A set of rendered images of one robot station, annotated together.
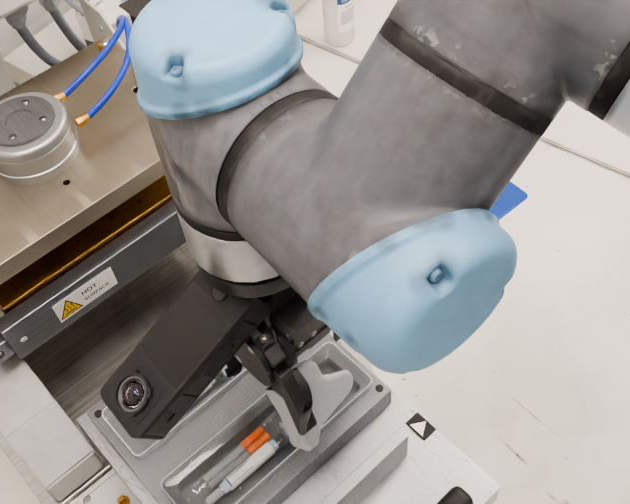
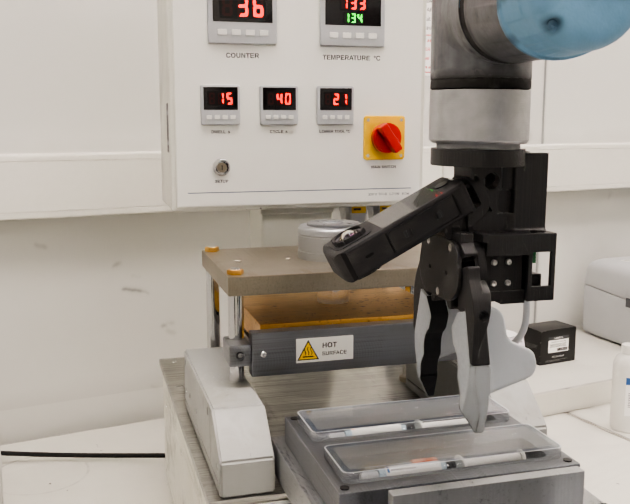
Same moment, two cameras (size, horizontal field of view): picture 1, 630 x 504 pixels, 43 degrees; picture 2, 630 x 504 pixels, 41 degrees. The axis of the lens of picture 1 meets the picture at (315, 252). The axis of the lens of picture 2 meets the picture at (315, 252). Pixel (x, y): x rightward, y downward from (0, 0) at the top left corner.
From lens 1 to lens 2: 0.50 m
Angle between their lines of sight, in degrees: 47
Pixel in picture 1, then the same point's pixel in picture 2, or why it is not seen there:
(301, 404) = (479, 307)
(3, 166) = (308, 241)
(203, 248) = (439, 107)
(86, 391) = not seen: hidden behind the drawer
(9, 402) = (227, 397)
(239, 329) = (446, 202)
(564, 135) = not seen: outside the picture
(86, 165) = not seen: hidden behind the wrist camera
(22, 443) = (222, 418)
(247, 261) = (467, 113)
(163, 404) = (368, 236)
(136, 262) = (374, 349)
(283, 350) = (476, 254)
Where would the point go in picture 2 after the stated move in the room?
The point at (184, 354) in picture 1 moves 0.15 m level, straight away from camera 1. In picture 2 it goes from (398, 214) to (388, 195)
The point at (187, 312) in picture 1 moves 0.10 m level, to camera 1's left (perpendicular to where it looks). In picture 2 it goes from (411, 199) to (290, 194)
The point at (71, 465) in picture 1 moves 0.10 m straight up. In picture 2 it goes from (250, 456) to (249, 348)
